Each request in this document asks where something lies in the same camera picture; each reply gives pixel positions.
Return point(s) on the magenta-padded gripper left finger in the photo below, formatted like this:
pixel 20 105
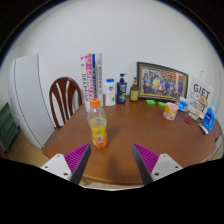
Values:
pixel 77 158

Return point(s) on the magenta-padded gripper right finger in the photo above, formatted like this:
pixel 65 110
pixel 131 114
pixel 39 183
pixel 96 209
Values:
pixel 146 158

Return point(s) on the orange-capped clear drink bottle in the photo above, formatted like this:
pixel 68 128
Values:
pixel 98 126

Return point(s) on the pink mug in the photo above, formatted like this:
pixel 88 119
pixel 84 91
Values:
pixel 170 111

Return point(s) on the flat round red coaster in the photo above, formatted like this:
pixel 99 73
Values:
pixel 188 121

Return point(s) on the dark wooden chair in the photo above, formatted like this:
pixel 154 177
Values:
pixel 56 100

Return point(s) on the white remote control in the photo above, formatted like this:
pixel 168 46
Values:
pixel 203 128

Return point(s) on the blue tissue pack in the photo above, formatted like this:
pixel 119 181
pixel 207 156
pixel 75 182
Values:
pixel 182 105

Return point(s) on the yellow-labelled dark pump bottle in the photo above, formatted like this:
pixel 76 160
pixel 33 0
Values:
pixel 134 93

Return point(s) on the dark blue pump bottle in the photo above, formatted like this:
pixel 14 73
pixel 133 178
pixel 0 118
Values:
pixel 121 91

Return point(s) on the white shampoo bottle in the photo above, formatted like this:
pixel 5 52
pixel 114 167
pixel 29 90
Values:
pixel 110 93

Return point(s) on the white radiator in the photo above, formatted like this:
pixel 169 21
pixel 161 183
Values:
pixel 219 150

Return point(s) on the blue detergent bottle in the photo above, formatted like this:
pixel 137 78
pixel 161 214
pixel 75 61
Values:
pixel 209 120

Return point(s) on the white refrigerator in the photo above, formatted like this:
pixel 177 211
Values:
pixel 28 100

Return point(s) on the green plastic crate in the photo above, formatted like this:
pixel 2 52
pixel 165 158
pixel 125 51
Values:
pixel 6 126

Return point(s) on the framed group picture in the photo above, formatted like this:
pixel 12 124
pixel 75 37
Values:
pixel 161 81

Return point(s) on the tall pink printed box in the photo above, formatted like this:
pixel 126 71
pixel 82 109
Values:
pixel 87 80

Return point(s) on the white printed gift bag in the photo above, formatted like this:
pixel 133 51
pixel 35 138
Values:
pixel 200 95

